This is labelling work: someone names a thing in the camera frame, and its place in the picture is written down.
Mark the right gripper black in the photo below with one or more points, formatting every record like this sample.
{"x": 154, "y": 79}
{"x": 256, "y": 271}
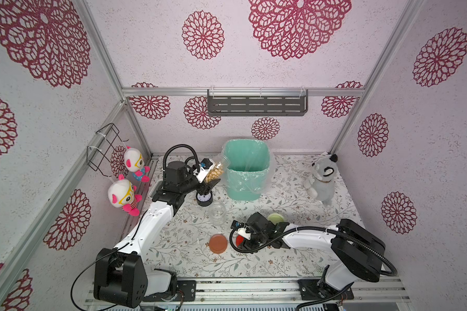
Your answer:
{"x": 250, "y": 228}

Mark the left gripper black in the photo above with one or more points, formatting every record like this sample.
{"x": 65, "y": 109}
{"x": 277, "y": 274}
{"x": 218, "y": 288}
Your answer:
{"x": 205, "y": 188}

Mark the glass peanut jar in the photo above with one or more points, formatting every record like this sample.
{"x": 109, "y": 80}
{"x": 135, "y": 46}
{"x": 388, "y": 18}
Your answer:
{"x": 217, "y": 213}

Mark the red lid peanut jar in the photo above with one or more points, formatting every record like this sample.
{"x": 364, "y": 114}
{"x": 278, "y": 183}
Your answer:
{"x": 220, "y": 165}

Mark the brown jar lid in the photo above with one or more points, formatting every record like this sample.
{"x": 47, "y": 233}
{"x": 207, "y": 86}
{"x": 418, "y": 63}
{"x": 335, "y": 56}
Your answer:
{"x": 218, "y": 244}

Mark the red jar lid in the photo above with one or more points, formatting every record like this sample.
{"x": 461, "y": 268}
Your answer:
{"x": 239, "y": 241}

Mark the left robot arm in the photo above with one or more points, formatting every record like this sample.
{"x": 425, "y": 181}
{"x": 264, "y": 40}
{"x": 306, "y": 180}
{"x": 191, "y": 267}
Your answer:
{"x": 120, "y": 276}

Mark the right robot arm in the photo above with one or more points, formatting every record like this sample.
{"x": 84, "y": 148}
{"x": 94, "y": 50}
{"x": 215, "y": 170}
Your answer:
{"x": 359, "y": 253}

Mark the black alarm clock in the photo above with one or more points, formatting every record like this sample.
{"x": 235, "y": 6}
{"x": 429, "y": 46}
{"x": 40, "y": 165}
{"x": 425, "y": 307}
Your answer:
{"x": 204, "y": 200}

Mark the green lid peanut jar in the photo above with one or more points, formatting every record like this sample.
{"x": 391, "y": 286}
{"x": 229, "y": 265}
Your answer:
{"x": 276, "y": 218}

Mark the green trash bin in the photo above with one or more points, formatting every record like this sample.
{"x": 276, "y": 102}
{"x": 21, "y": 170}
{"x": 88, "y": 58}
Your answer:
{"x": 247, "y": 171}

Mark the grey husky plush toy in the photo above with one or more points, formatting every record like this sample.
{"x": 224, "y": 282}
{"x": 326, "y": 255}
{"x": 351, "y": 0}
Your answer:
{"x": 320, "y": 185}

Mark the plush toy blue dotted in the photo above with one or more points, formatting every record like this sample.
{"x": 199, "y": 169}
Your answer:
{"x": 135, "y": 163}

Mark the plush toy red striped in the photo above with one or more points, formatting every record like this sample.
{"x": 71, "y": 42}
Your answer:
{"x": 122, "y": 194}

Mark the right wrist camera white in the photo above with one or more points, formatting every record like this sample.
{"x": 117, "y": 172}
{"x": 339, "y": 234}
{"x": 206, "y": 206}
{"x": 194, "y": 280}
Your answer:
{"x": 242, "y": 229}

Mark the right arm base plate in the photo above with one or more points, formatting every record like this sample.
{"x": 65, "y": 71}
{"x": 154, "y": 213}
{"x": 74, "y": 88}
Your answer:
{"x": 316, "y": 290}

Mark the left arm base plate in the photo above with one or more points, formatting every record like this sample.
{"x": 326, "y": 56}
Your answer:
{"x": 179, "y": 291}

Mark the dark grey wall shelf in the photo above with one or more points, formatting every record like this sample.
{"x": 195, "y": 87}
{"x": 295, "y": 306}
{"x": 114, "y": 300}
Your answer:
{"x": 256, "y": 106}

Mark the black wire wall rack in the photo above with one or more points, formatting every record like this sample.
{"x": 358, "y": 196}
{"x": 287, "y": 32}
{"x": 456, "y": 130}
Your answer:
{"x": 106, "y": 157}

